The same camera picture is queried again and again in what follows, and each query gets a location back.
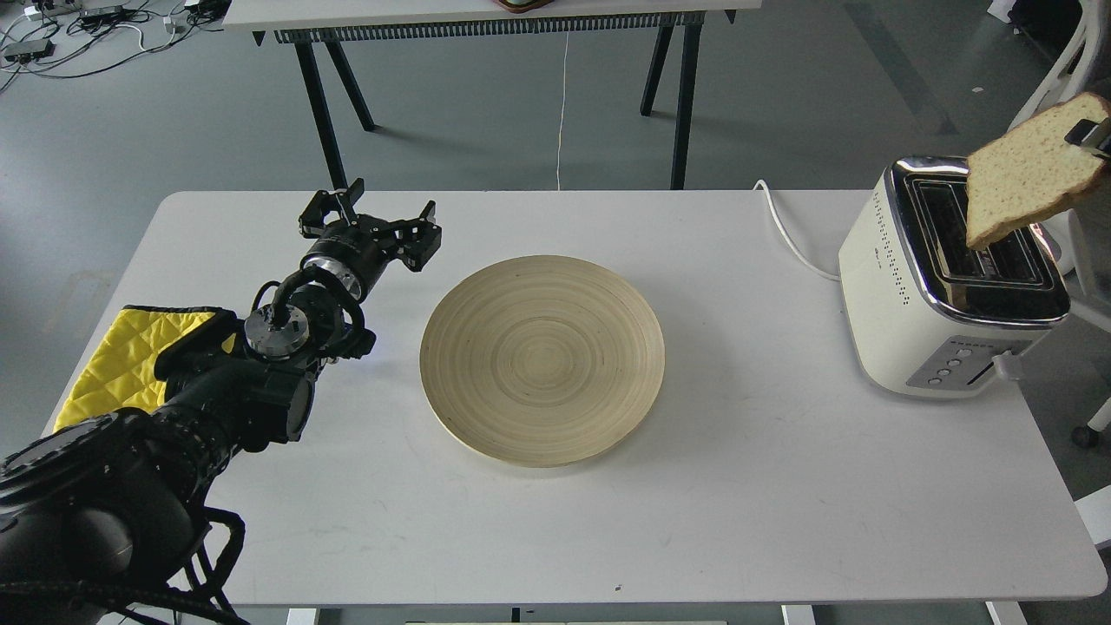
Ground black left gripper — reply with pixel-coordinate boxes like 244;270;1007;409
299;179;442;300

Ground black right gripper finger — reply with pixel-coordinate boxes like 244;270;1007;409
1065;118;1111;160

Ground slice of bread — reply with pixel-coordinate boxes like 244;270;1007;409
965;92;1110;250

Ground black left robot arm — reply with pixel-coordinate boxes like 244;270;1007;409
3;181;442;624

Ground white chrome toaster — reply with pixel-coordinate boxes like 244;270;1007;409
838;155;1070;399

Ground white office chair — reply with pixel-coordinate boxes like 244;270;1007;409
1007;0;1111;448

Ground background table with black legs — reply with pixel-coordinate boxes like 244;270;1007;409
221;1;765;190

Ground round wooden plate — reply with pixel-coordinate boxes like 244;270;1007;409
419;254;665;468

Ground yellow quilted cloth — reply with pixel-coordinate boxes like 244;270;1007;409
52;306;236;432

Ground thin white hanging cable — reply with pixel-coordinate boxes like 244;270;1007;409
556;31;571;191

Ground white toaster power cable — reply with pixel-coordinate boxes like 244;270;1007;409
752;179;843;282

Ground floor cables and power strips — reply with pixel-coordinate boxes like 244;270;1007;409
0;0;231;92

